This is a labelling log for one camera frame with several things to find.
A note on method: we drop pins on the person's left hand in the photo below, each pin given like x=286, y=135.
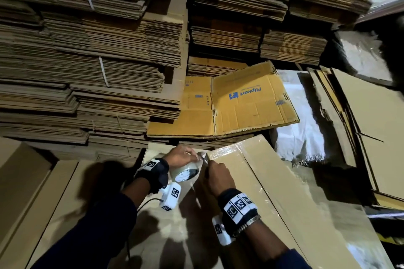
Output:
x=180, y=155

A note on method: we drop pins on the person's right hand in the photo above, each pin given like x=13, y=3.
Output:
x=221, y=177

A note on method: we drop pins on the clear tape roll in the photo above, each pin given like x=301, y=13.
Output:
x=186, y=174

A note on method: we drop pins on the small metal cutter blade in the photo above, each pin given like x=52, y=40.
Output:
x=204, y=158

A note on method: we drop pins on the person's right forearm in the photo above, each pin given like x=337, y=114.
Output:
x=278, y=250

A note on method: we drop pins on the person's left forearm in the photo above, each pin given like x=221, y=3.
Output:
x=88, y=228

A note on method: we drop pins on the stacks of flat cardboard bundles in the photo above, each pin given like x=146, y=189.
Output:
x=76, y=51

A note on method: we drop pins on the pile of brown cartons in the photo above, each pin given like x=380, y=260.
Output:
x=379, y=127

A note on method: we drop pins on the black left wrist band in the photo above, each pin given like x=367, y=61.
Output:
x=153, y=174

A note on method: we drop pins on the black wrist band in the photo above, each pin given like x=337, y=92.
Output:
x=237, y=207
x=153, y=174

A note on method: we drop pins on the black right wrist band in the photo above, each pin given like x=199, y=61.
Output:
x=237, y=207

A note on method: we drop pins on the plywood work board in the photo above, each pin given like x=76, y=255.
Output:
x=158, y=234

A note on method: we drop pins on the yellow carton with blue print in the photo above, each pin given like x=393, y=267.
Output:
x=255, y=98

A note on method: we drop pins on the white plastic sack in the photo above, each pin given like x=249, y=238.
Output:
x=303, y=120

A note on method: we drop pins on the clear plastic sheet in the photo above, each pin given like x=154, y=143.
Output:
x=366, y=54

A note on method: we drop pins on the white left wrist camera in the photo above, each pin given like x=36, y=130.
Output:
x=170, y=195

